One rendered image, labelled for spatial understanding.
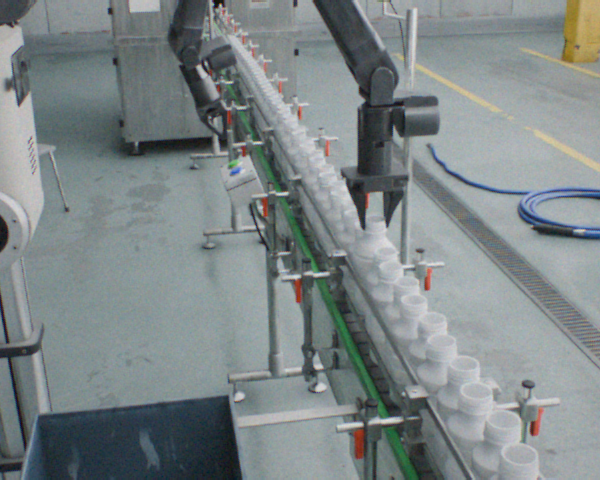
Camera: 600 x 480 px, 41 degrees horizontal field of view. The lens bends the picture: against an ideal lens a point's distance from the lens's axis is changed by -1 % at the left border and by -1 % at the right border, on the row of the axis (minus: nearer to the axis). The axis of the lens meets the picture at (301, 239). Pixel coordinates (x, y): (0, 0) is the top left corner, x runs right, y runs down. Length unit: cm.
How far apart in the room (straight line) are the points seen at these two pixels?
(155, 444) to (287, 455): 143
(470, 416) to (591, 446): 200
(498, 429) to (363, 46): 61
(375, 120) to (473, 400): 51
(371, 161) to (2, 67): 60
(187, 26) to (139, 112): 434
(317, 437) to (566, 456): 83
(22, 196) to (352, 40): 62
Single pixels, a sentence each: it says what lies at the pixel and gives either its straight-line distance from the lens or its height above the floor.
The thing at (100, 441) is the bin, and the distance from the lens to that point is 137.
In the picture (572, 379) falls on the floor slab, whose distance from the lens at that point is 328.
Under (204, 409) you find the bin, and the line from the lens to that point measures 134.
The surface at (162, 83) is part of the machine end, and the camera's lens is 606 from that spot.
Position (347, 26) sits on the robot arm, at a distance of 122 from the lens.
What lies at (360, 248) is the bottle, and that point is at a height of 115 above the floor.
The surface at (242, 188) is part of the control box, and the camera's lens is 186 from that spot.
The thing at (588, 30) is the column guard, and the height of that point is 37.
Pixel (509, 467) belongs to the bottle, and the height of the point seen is 116.
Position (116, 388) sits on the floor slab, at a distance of 320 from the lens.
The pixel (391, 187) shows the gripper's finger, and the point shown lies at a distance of 129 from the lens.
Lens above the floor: 167
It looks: 22 degrees down
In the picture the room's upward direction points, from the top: 1 degrees counter-clockwise
